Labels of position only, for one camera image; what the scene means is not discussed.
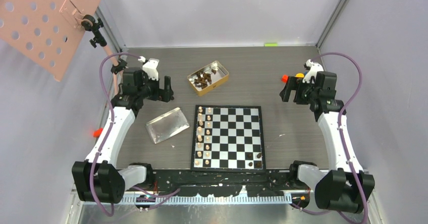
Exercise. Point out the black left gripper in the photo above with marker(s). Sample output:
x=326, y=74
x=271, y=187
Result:
x=161, y=95

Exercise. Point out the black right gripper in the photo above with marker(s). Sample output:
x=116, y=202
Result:
x=295, y=84

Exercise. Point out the silver tin lid tray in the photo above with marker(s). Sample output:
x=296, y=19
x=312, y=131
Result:
x=167, y=125

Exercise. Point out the black white chessboard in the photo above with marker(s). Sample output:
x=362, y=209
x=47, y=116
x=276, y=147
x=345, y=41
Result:
x=232, y=138

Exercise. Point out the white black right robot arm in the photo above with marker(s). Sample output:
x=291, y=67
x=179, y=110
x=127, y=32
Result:
x=345, y=187

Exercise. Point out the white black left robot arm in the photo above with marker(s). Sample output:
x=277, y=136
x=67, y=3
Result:
x=97, y=178

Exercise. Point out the gold tin with dark pieces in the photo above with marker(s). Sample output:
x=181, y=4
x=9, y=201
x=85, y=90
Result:
x=208, y=78

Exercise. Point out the red toy block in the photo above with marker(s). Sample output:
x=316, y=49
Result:
x=285, y=78

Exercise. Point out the green tape marker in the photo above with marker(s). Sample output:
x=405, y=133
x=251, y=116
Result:
x=270, y=44

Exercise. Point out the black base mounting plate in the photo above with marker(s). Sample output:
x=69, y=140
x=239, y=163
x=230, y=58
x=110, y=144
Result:
x=269, y=183

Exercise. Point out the pink perforated music stand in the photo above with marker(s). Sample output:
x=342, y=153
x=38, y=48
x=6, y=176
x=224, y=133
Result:
x=48, y=32

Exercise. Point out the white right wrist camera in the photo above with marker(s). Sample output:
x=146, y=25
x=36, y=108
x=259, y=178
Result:
x=312, y=69

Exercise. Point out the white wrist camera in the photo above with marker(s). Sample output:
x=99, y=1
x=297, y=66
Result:
x=149, y=66
x=312, y=69

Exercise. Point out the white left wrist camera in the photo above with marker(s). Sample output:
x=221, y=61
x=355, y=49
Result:
x=149, y=66

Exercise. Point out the orange clip on rail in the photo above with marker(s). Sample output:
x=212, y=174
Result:
x=97, y=133

